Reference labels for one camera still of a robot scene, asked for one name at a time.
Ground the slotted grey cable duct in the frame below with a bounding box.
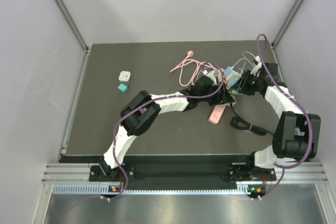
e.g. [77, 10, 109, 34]
[52, 184, 265, 195]

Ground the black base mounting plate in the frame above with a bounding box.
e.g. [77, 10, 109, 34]
[89, 154, 276, 189]

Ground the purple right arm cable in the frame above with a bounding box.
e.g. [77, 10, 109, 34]
[251, 34, 314, 200]

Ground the beige red power strip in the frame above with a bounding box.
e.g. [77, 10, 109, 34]
[223, 75, 236, 105]

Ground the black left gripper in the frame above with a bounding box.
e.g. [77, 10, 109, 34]
[197, 81, 234, 105]

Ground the light teal usb charger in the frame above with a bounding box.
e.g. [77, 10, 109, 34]
[227, 74, 240, 88]

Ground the pink round wall plug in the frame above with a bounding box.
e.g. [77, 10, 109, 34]
[186, 50, 194, 58]

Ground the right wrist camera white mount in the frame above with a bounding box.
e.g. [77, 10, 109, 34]
[251, 56, 263, 77]

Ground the pink power strip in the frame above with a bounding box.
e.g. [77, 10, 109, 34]
[208, 104, 227, 124]

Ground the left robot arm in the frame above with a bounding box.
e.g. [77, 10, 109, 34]
[98, 76, 235, 180]

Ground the aluminium frame rail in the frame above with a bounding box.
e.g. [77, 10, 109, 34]
[42, 162, 328, 194]

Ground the black power cord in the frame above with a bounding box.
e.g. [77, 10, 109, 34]
[229, 103, 275, 136]

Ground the white square plug adapter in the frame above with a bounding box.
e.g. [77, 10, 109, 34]
[118, 71, 131, 83]

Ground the blue usb charger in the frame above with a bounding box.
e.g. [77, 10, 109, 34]
[224, 66, 233, 77]

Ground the light blue usb cable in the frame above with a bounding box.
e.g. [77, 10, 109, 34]
[232, 51, 257, 78]

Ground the pink power cord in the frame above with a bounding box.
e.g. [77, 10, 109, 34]
[170, 56, 211, 87]

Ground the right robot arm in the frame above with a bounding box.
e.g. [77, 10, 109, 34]
[238, 63, 321, 180]

